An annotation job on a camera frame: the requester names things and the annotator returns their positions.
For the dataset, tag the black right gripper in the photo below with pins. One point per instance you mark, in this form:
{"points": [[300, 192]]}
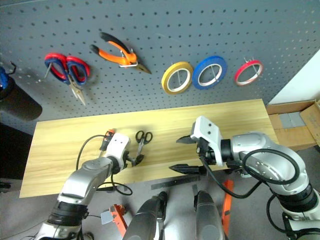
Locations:
{"points": [[207, 153]]}

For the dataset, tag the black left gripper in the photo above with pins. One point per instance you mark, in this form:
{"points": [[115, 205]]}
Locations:
{"points": [[127, 158]]}

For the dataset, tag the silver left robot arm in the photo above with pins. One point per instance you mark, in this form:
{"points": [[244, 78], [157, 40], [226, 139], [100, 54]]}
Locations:
{"points": [[82, 177]]}

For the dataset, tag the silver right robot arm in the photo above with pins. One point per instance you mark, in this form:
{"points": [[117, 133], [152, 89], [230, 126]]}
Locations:
{"points": [[267, 160]]}

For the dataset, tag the yellow tape roll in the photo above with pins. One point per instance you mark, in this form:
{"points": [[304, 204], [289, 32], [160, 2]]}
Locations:
{"points": [[167, 77]]}

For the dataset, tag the blue tape roll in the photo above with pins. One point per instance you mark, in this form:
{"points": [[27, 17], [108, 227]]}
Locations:
{"points": [[200, 67]]}

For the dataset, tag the metal pegboard hook loop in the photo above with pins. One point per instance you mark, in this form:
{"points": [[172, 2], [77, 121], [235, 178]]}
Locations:
{"points": [[125, 65]]}

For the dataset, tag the red tape roll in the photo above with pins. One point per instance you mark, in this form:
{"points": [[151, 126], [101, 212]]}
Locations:
{"points": [[240, 71]]}

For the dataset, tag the grey tape on cardboard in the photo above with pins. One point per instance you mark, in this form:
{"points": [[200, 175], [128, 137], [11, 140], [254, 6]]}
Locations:
{"points": [[291, 120]]}

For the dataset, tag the thin metal pegboard hook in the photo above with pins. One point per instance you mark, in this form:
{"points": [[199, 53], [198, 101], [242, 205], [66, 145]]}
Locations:
{"points": [[48, 70]]}

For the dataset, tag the grey perforated pegboard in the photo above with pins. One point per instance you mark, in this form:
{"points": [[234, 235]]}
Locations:
{"points": [[160, 30]]}

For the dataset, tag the orange black clamp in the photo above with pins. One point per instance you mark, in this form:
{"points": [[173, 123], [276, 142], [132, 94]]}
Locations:
{"points": [[119, 217]]}

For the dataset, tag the silver rounded robot leg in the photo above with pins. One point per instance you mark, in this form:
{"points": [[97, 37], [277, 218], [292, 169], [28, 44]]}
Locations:
{"points": [[145, 220], [208, 217]]}

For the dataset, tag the long orange bar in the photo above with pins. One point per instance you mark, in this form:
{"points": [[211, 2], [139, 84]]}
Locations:
{"points": [[228, 200]]}

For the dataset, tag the brown cardboard box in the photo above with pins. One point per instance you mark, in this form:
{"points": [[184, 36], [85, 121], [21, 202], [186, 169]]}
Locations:
{"points": [[295, 135]]}

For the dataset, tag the black cylinder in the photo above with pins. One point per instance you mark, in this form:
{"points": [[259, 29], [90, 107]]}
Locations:
{"points": [[18, 105]]}

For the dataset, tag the blue object with black hook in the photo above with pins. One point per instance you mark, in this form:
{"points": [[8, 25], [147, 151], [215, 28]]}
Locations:
{"points": [[3, 77]]}

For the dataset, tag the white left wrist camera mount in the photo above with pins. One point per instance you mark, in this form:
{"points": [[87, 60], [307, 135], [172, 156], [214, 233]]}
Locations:
{"points": [[117, 146]]}

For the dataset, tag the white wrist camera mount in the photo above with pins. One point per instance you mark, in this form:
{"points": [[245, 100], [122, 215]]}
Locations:
{"points": [[117, 146], [208, 135]]}

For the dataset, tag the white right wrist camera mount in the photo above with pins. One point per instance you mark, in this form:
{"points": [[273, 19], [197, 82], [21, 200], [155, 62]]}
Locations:
{"points": [[208, 135]]}

